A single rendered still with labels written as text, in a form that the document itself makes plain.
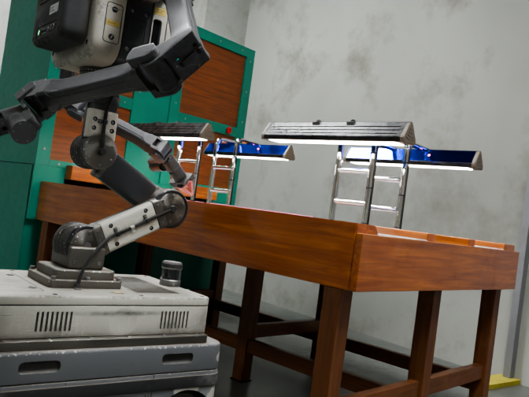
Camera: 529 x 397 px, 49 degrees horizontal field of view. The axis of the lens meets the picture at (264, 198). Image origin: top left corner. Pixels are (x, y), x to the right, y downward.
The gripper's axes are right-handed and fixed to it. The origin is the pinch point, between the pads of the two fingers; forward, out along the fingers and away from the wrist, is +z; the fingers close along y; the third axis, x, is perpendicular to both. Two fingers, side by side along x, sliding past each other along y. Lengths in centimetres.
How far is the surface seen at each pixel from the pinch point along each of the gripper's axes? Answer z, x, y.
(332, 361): 6, 52, -100
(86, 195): -17.9, 23.4, 34.8
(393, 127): -17, -23, -93
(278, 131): -17, -21, -44
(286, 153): 27, -57, -2
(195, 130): -16.8, -21.9, 3.7
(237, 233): -15, 28, -59
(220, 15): 40, -263, 220
